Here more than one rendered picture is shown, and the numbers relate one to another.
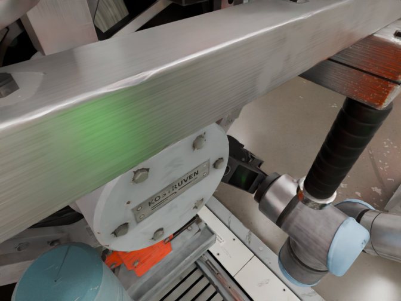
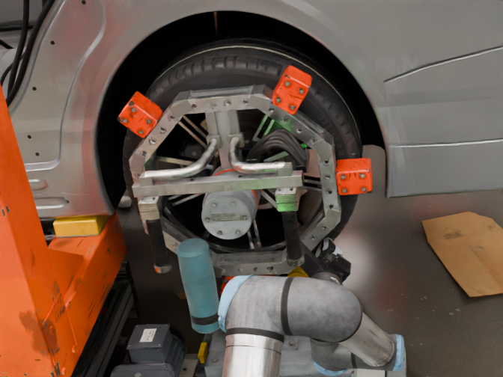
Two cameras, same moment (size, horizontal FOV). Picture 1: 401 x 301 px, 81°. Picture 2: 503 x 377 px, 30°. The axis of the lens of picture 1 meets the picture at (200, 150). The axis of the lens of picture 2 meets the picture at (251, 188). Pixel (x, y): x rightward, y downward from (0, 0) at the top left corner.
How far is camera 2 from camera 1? 2.22 m
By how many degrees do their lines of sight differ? 45
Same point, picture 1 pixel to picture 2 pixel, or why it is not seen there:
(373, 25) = (271, 185)
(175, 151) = (224, 203)
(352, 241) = not seen: hidden behind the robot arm
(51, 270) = (192, 242)
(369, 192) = not seen: outside the picture
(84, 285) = (197, 249)
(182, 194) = (229, 221)
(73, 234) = (213, 256)
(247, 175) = (311, 265)
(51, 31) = (224, 161)
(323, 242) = not seen: hidden behind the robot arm
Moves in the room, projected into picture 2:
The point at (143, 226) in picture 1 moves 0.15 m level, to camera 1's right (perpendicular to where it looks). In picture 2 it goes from (214, 224) to (253, 241)
